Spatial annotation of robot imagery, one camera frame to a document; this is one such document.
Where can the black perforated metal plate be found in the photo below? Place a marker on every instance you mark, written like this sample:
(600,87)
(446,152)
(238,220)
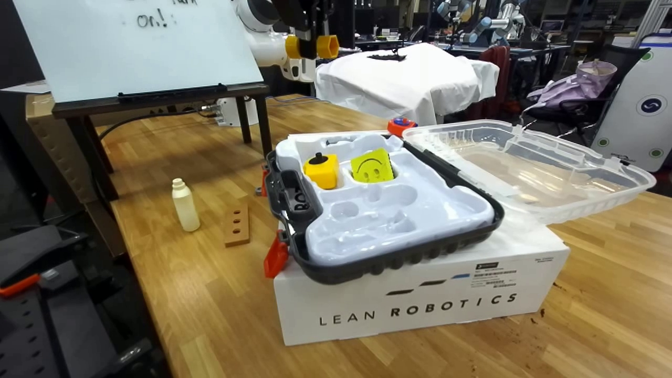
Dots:
(66,319)

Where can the wooden block with holes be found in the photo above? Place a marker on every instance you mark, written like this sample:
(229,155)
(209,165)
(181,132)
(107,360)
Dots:
(235,225)

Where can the white Lean Robotics box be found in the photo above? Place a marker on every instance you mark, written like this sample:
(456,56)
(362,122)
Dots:
(509,274)

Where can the yellow dumbbell-shaped object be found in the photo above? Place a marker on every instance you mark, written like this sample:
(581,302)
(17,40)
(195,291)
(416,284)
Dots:
(327,47)

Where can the black and white tool case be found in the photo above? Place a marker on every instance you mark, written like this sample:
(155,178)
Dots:
(343,235)

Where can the white machine with blue logo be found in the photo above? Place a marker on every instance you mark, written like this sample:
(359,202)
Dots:
(637,125)

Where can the purple cloth on chair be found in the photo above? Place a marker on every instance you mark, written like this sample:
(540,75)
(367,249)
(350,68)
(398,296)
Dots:
(586,83)

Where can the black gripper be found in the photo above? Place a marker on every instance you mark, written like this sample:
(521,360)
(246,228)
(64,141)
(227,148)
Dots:
(303,16)

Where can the white cloth covered table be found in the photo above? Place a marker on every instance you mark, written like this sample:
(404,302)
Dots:
(420,83)

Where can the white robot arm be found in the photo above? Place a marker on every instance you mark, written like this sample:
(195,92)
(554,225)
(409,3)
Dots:
(288,34)

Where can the whiteboard with black writing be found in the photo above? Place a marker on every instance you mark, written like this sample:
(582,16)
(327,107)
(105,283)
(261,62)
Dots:
(100,49)

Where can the clear plastic case lid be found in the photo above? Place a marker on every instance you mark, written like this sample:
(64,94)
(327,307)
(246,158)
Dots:
(535,174)

